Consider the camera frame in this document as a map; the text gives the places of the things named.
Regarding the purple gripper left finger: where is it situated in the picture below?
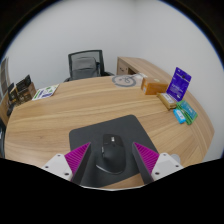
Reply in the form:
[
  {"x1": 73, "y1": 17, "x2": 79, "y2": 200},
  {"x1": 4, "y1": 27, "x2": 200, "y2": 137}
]
[{"x1": 40, "y1": 142, "x2": 92, "y2": 185}]

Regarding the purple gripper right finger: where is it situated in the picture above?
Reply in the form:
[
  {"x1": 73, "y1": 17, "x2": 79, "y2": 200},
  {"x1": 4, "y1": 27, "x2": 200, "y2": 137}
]
[{"x1": 131, "y1": 141, "x2": 184, "y2": 185}]

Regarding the black computer mouse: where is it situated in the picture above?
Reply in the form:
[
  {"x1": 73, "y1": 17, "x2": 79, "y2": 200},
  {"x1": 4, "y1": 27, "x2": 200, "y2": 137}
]
[{"x1": 95, "y1": 134, "x2": 126, "y2": 175}]

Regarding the dark grey mouse pad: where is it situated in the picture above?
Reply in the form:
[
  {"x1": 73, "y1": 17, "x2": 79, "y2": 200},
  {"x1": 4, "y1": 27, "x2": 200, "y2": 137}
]
[{"x1": 69, "y1": 115, "x2": 157, "y2": 188}]

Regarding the white round desk grommet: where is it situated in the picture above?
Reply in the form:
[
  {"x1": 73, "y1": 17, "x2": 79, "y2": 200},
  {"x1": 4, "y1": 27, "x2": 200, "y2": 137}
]
[{"x1": 171, "y1": 154, "x2": 181, "y2": 164}]

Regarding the blue packet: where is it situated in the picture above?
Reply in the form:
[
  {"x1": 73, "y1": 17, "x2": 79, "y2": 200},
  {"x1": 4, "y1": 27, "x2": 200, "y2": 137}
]
[{"x1": 173, "y1": 109, "x2": 186, "y2": 124}]

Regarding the beige flat box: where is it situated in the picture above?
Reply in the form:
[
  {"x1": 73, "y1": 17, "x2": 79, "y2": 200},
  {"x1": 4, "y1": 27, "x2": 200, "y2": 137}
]
[{"x1": 157, "y1": 93, "x2": 177, "y2": 110}]

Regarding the green packet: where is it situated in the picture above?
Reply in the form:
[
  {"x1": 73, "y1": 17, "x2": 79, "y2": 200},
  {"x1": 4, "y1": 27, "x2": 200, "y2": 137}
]
[{"x1": 176, "y1": 100, "x2": 198, "y2": 125}]

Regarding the orange cardboard box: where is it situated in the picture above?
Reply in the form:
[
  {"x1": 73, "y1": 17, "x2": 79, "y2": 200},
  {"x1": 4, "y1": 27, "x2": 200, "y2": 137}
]
[{"x1": 141, "y1": 78, "x2": 168, "y2": 95}]

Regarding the green white leaflet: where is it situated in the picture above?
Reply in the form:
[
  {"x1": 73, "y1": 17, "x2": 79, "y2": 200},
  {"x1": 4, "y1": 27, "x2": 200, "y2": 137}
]
[{"x1": 32, "y1": 85, "x2": 58, "y2": 101}]

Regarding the purple standing card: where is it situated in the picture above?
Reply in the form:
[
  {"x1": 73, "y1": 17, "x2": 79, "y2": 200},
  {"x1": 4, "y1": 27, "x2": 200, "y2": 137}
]
[{"x1": 166, "y1": 68, "x2": 191, "y2": 102}]

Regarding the dark brown box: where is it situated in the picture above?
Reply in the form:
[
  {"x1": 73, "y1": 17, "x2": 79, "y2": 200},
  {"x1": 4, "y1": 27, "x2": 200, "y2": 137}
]
[{"x1": 16, "y1": 75, "x2": 36, "y2": 103}]

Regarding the small brown box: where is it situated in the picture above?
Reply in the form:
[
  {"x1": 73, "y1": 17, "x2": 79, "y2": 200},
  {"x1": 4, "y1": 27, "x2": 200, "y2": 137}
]
[{"x1": 8, "y1": 84, "x2": 18, "y2": 104}]

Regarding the black mesh office chair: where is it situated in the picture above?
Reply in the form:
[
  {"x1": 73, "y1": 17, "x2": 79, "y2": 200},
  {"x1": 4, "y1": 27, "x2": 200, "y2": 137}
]
[{"x1": 66, "y1": 50, "x2": 113, "y2": 82}]

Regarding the wooden side cabinet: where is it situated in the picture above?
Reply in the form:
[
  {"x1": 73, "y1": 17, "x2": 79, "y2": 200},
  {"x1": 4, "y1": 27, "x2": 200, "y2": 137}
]
[{"x1": 117, "y1": 57, "x2": 171, "y2": 83}]

